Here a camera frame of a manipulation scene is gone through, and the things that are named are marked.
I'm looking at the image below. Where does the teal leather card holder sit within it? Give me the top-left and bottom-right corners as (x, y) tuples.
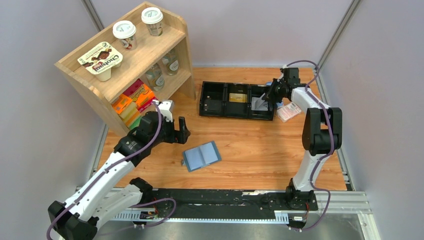
(181, 141), (222, 172)

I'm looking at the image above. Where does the dark credit card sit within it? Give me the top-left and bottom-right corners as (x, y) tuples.
(203, 98), (222, 113)

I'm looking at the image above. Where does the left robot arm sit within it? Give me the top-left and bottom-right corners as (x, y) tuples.
(46, 111), (191, 240)

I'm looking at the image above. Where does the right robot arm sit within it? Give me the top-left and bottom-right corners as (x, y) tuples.
(262, 66), (343, 210)

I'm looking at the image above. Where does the silver VIP card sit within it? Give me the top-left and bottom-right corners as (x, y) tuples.
(251, 101), (269, 111)

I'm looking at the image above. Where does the pink card box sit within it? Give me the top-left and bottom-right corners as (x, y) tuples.
(276, 102), (302, 123)

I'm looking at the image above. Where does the gold card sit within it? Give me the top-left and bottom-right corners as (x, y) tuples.
(228, 93), (247, 103)

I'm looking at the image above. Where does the light blue box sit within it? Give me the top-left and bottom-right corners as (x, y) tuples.
(265, 81), (284, 109)

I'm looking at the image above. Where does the black bin right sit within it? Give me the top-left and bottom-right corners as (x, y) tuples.
(248, 84), (276, 121)

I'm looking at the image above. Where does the black bin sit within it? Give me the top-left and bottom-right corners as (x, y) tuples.
(224, 83), (249, 119)
(199, 81), (227, 117)
(248, 84), (276, 121)

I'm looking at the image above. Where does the colourful sponge stack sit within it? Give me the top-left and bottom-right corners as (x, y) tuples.
(112, 94), (141, 130)

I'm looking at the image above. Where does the red orange sponge pack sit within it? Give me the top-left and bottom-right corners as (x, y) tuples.
(123, 78), (157, 112)

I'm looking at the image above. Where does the black bin middle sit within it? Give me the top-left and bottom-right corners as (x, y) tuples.
(224, 83), (249, 119)

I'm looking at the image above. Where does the glass bottle left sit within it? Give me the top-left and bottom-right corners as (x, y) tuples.
(145, 63), (165, 91)

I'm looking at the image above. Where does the glass bottle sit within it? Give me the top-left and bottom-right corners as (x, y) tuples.
(145, 63), (165, 91)
(161, 49), (179, 75)

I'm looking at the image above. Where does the black bin left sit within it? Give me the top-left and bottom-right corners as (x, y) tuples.
(199, 81), (227, 117)

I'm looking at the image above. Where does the glass bottle right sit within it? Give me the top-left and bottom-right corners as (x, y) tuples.
(161, 49), (179, 75)

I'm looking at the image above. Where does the wooden shelf unit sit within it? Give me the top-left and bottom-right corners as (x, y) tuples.
(55, 1), (196, 137)

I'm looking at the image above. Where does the Chobani yogurt pack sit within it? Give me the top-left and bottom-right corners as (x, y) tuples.
(77, 41), (123, 82)

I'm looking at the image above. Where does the white lidded cup left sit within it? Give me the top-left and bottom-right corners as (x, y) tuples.
(112, 20), (138, 51)

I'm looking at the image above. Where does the white lidded cup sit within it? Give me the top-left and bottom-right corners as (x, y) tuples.
(112, 20), (138, 51)
(141, 7), (164, 37)

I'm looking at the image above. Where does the white lidded cup right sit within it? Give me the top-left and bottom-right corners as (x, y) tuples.
(141, 7), (164, 37)

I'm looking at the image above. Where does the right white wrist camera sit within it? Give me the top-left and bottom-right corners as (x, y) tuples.
(265, 68), (284, 86)

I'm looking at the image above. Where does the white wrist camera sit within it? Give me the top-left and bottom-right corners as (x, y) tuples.
(265, 68), (284, 86)
(154, 100), (175, 123)

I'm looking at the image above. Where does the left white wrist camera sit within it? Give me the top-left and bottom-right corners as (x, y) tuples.
(154, 100), (175, 123)

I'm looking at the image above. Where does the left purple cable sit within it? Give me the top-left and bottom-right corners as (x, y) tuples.
(46, 99), (178, 240)

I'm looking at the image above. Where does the purple cable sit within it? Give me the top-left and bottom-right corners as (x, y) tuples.
(286, 59), (336, 232)
(46, 99), (178, 240)

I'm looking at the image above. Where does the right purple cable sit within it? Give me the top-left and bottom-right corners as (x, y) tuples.
(286, 59), (336, 232)

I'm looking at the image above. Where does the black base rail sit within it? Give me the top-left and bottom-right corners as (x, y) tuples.
(140, 188), (318, 220)

